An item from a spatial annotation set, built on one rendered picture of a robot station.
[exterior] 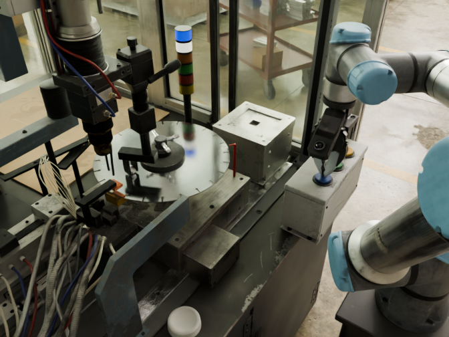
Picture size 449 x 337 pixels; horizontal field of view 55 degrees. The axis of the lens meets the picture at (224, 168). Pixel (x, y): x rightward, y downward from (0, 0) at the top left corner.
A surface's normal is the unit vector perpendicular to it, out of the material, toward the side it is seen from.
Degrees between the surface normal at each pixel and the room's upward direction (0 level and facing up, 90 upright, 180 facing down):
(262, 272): 0
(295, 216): 90
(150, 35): 90
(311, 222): 90
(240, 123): 0
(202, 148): 0
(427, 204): 84
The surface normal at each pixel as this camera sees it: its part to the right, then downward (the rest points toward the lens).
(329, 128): -0.29, -0.40
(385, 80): 0.11, 0.61
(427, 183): -0.98, 0.02
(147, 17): -0.57, 0.50
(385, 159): 0.00, -0.79
